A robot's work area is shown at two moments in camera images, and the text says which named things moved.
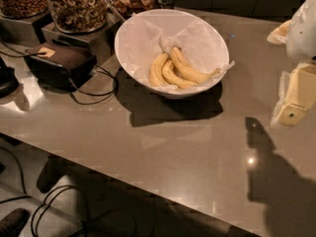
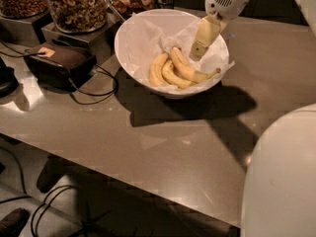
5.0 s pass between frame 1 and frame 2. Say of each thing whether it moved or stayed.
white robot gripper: moved
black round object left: stayed
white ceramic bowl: stayed
